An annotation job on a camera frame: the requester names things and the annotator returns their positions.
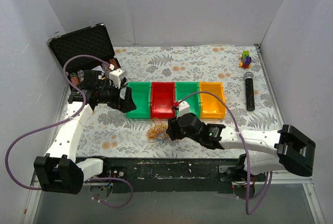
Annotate orange wire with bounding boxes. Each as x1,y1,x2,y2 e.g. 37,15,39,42
146,119,170,141

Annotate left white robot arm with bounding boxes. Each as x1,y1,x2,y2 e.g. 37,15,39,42
34,68,136,194

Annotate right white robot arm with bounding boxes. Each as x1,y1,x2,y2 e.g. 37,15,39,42
166,113,316,181

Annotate left green bin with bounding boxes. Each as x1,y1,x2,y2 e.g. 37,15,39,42
126,82,151,119

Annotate green bin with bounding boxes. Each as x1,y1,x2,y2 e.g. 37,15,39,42
174,82,202,115
126,82,151,119

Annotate orange bin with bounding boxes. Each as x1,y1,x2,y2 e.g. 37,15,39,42
199,82,226,119

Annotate right green bin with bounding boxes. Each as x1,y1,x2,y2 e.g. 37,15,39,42
174,82,202,115

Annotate red bin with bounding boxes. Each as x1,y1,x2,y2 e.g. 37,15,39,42
150,82,175,119

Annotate black poker chip case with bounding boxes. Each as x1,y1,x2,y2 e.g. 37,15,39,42
47,22,128,92

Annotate floral table mat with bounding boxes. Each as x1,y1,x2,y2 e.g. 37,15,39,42
76,45,283,158

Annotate black microphone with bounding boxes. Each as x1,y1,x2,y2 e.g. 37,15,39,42
244,72,255,111

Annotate colourful toy block figure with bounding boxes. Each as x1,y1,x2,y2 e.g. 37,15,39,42
239,51,252,69

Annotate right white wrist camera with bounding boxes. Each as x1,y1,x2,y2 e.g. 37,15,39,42
173,101,190,117

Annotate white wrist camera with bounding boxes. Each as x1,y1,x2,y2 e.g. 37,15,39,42
173,101,190,117
109,68,126,89

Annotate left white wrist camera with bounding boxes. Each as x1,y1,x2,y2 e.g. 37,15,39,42
109,68,126,89

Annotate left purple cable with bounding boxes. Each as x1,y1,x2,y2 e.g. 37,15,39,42
5,54,134,208

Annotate purple cable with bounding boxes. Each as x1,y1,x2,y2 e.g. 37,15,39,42
5,54,134,208
172,91,273,216

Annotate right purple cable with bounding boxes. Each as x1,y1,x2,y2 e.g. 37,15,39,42
172,91,273,216

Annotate aluminium frame rail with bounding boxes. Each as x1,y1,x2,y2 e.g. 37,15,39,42
254,44,325,223

